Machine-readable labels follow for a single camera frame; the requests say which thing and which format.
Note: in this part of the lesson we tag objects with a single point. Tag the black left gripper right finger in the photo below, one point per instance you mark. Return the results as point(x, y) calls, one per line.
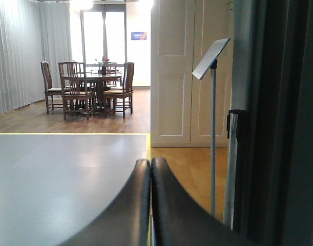
point(178, 219)

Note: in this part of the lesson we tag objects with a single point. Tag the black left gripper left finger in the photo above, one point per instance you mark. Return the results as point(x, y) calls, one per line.
point(125, 221)

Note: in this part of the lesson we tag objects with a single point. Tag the wooden dining chair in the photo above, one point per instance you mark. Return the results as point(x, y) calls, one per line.
point(50, 91)
point(76, 96)
point(122, 98)

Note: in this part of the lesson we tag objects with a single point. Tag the round wooden dining table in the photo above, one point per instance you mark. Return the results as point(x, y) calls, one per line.
point(98, 84)

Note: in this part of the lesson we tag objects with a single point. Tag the sign stand with board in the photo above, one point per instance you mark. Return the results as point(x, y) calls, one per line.
point(209, 63)

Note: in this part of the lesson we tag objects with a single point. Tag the flower vase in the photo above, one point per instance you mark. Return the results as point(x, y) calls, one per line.
point(102, 65)

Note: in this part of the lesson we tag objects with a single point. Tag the grey curtain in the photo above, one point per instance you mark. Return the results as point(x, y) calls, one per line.
point(31, 32)

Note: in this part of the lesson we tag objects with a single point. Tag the chrome stanchion post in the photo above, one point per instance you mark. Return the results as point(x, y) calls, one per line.
point(236, 133)

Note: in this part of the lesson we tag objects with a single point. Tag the blue wall sign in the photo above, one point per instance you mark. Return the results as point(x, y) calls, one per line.
point(138, 35)

